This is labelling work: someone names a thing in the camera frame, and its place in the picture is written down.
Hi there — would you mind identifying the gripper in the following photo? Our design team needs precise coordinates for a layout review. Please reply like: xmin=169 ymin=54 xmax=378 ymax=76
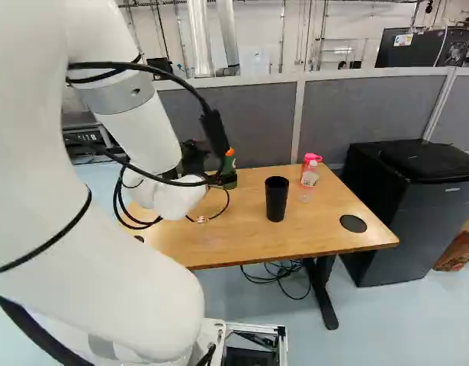
xmin=179 ymin=138 xmax=212 ymax=177

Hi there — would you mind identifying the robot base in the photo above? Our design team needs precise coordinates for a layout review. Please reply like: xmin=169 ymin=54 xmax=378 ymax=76
xmin=195 ymin=318 xmax=289 ymax=366

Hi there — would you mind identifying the green bottle with orange cap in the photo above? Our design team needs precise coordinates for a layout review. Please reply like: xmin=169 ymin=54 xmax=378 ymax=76
xmin=221 ymin=146 xmax=239 ymax=191

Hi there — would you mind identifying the clear bottle with pink cap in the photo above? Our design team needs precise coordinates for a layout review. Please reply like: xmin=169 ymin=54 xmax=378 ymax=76
xmin=298 ymin=152 xmax=324 ymax=204

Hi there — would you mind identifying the tall black cup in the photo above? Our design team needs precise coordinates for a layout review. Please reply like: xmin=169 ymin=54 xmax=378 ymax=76
xmin=264 ymin=175 xmax=290 ymax=223

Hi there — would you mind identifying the wooden table with black legs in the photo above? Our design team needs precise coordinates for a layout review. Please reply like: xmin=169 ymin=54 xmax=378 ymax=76
xmin=119 ymin=162 xmax=400 ymax=331

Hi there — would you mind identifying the grey office partition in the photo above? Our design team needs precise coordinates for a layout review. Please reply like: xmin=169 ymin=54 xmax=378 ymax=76
xmin=153 ymin=66 xmax=469 ymax=169

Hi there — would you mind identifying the black cabinet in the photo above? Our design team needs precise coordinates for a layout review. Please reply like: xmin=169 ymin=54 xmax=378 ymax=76
xmin=339 ymin=138 xmax=469 ymax=288

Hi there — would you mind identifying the cardboard box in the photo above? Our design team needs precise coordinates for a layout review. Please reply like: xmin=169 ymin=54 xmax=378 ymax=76
xmin=433 ymin=207 xmax=469 ymax=273

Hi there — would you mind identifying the black floor cable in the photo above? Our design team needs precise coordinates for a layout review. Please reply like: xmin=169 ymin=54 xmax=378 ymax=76
xmin=239 ymin=258 xmax=313 ymax=300

